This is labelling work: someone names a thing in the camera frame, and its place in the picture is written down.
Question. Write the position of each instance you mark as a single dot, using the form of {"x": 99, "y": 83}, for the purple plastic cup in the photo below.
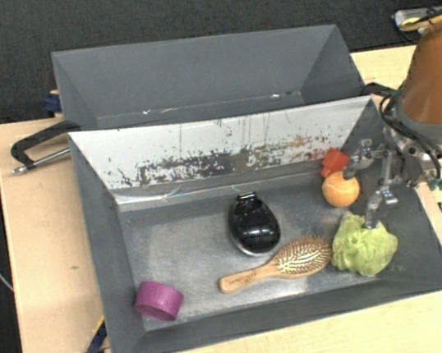
{"x": 159, "y": 299}

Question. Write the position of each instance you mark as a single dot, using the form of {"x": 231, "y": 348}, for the orange ball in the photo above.
{"x": 340, "y": 191}

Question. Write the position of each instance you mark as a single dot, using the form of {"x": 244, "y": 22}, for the wooden hairbrush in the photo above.
{"x": 296, "y": 260}

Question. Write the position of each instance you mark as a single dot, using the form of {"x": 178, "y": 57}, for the glossy black oval device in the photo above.
{"x": 254, "y": 226}

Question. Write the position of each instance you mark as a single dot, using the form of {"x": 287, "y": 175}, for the grey metal bin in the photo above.
{"x": 197, "y": 233}

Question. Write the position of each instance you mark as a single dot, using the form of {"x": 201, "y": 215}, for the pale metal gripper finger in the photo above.
{"x": 362, "y": 161}
{"x": 377, "y": 205}

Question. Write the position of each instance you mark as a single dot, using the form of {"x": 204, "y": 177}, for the red-orange toy block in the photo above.
{"x": 332, "y": 160}

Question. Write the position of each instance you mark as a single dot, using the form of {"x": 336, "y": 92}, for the green mesh bath sponge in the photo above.
{"x": 362, "y": 251}

